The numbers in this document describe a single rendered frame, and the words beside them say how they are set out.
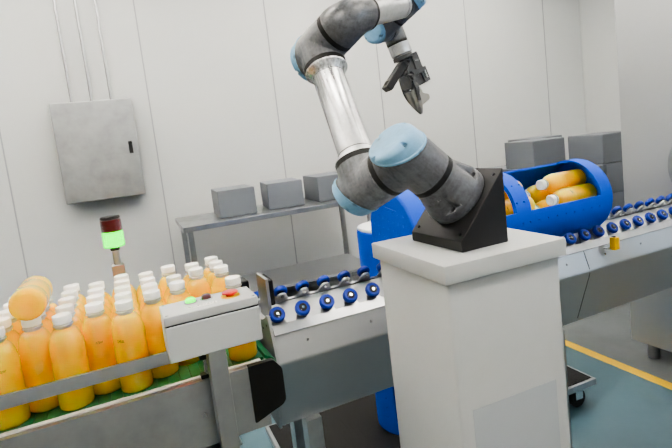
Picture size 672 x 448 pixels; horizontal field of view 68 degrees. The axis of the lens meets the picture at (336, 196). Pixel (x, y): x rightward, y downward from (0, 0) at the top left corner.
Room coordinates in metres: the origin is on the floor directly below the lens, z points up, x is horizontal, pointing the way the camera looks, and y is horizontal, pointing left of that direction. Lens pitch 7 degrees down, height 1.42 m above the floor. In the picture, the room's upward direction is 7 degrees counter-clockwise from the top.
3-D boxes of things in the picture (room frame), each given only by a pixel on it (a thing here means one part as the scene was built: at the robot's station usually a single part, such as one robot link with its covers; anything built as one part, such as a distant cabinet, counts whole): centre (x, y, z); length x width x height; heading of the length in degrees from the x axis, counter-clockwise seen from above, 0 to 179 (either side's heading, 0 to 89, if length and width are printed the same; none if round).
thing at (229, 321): (1.07, 0.31, 1.05); 0.20 x 0.10 x 0.10; 114
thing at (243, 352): (1.22, 0.28, 1.00); 0.07 x 0.07 x 0.19
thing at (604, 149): (4.86, -2.13, 0.59); 1.20 x 0.80 x 1.19; 22
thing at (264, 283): (1.42, 0.24, 0.99); 0.10 x 0.02 x 0.12; 24
